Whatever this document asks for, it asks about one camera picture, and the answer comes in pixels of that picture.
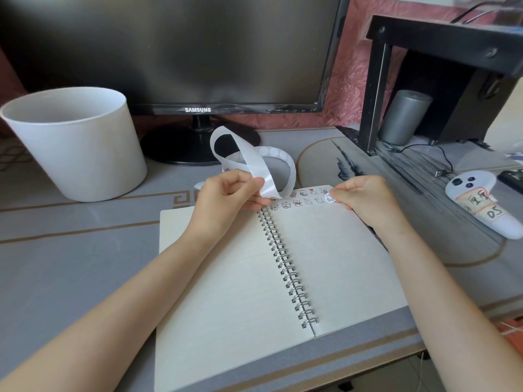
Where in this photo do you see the white plastic waste bin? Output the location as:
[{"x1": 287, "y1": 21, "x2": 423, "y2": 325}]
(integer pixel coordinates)
[{"x1": 0, "y1": 87, "x2": 148, "y2": 203}]

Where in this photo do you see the black shelf frame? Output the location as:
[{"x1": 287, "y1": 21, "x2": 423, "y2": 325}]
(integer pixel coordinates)
[{"x1": 336, "y1": 15, "x2": 523, "y2": 156}]

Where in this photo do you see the person's left forearm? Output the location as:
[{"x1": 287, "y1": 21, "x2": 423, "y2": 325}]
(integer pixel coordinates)
[{"x1": 0, "y1": 226, "x2": 223, "y2": 392}]

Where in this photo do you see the orange woven bag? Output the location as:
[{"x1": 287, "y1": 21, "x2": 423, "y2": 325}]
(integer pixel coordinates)
[{"x1": 496, "y1": 318, "x2": 523, "y2": 358}]

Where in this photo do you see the person's left hand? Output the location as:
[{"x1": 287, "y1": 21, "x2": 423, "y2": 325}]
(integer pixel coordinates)
[{"x1": 186, "y1": 170, "x2": 270, "y2": 246}]

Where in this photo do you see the thin white cable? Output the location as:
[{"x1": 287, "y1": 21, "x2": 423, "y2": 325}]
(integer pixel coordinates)
[{"x1": 416, "y1": 318, "x2": 523, "y2": 392}]

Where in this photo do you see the black cable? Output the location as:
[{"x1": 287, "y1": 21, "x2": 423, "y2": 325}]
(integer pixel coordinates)
[{"x1": 388, "y1": 143, "x2": 454, "y2": 178}]

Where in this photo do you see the white sticker strip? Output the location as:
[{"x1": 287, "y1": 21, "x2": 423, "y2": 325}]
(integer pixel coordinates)
[{"x1": 194, "y1": 126, "x2": 297, "y2": 200}]

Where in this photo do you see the white labelled VR controller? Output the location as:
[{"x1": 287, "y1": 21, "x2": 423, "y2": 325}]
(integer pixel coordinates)
[{"x1": 445, "y1": 170, "x2": 523, "y2": 240}]

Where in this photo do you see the cream spiral notebook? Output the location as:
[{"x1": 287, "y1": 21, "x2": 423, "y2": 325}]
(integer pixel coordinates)
[{"x1": 154, "y1": 184, "x2": 409, "y2": 392}]

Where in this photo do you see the person's right forearm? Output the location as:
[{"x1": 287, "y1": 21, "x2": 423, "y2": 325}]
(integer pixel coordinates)
[{"x1": 380, "y1": 222, "x2": 523, "y2": 392}]

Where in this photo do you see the black computer monitor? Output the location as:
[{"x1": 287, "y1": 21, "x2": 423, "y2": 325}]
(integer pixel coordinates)
[{"x1": 0, "y1": 0, "x2": 352, "y2": 166}]

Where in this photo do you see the grey cylindrical speaker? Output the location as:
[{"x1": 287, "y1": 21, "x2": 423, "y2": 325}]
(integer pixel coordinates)
[{"x1": 378, "y1": 89, "x2": 434, "y2": 146}]

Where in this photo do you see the person's right hand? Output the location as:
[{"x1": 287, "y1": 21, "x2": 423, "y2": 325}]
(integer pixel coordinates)
[{"x1": 329, "y1": 175, "x2": 408, "y2": 240}]

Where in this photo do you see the black wire frame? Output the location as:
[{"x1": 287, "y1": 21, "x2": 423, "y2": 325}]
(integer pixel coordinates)
[{"x1": 451, "y1": 0, "x2": 515, "y2": 25}]

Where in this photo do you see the grey patterned desk mat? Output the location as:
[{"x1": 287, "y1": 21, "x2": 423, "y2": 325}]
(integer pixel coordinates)
[{"x1": 0, "y1": 128, "x2": 523, "y2": 392}]

